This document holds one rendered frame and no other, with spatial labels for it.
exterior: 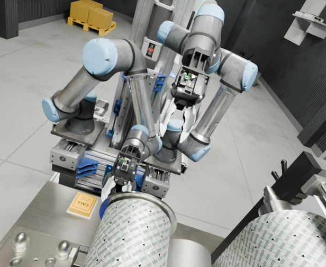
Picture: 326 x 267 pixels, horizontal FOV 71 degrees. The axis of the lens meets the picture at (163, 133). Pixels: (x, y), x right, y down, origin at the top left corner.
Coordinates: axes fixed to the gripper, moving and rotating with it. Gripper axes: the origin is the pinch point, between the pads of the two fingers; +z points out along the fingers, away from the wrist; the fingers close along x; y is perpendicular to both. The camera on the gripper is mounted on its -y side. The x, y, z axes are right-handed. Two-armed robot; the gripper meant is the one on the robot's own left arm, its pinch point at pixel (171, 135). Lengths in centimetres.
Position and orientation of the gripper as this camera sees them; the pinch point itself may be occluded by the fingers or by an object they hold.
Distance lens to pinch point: 52.5
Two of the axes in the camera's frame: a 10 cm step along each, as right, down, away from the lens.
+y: 1.7, -2.5, -9.5
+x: 9.4, 3.3, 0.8
